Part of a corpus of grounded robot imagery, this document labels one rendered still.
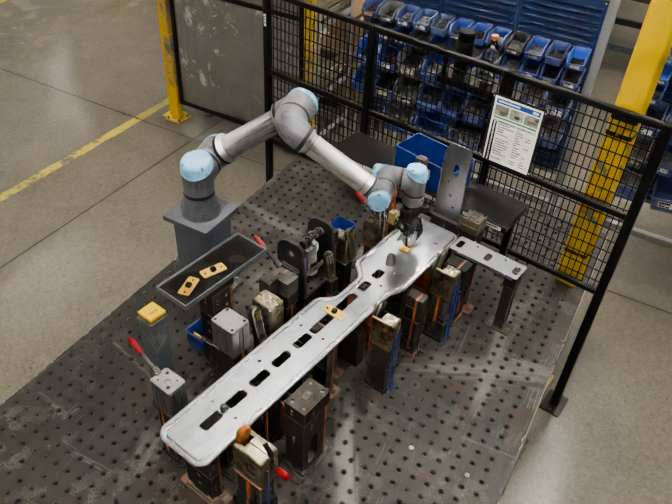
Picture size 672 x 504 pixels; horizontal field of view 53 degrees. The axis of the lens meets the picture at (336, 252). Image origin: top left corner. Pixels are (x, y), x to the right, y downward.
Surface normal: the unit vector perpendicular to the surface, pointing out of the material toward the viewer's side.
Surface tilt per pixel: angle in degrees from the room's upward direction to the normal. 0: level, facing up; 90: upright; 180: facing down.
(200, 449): 0
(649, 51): 90
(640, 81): 87
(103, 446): 0
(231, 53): 90
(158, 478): 0
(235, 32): 89
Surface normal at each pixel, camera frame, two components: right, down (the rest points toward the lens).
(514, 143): -0.62, 0.48
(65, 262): 0.05, -0.77
